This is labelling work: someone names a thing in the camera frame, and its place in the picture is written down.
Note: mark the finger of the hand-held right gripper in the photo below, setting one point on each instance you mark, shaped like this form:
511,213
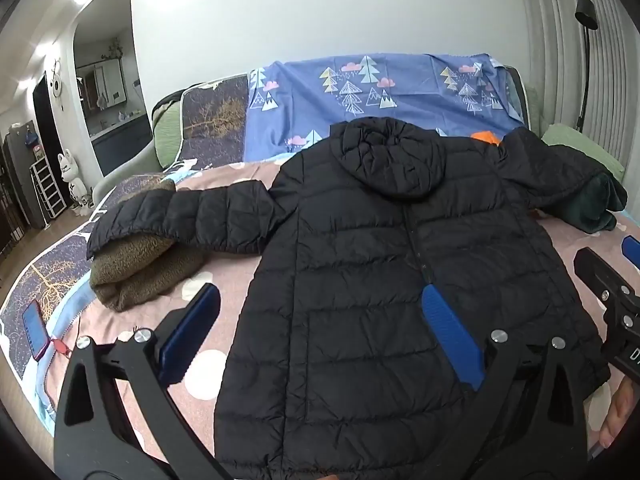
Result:
600,272
631,248

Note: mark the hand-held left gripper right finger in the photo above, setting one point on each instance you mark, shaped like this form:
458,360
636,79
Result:
445,327

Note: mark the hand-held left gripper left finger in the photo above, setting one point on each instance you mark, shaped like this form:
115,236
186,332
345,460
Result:
192,325

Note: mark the black puffer jacket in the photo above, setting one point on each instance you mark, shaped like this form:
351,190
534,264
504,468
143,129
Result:
360,260

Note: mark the person's right hand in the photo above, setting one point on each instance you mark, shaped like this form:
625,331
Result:
620,410

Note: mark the dark green garment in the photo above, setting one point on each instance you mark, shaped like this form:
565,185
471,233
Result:
597,205

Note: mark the brown fleece garment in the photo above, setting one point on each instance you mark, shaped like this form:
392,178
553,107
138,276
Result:
140,270

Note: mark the green cushion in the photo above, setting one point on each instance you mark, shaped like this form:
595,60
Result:
580,145

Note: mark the red key tag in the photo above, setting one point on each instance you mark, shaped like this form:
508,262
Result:
60,346

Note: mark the smartphone in red case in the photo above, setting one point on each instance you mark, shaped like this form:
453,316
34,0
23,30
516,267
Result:
36,330

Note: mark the white cat figurine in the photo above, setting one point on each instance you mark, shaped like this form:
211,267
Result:
72,180

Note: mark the dark kitchen counter cabinet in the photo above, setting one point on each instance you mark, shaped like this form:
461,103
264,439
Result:
122,142

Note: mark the white shelf rack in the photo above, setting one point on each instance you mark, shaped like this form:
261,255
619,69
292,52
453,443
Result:
47,185

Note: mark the dark tree print blanket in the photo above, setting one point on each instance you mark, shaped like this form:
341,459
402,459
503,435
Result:
210,110

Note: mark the grey refrigerator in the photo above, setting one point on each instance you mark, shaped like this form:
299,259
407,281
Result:
20,170

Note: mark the grey pleated curtain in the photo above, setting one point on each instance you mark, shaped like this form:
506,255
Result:
565,25

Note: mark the blue tree print sheet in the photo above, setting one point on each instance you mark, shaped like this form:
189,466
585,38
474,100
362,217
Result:
400,95

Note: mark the black floor lamp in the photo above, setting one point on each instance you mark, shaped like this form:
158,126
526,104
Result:
586,15

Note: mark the white wall decoration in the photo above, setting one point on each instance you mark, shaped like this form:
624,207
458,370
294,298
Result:
57,87

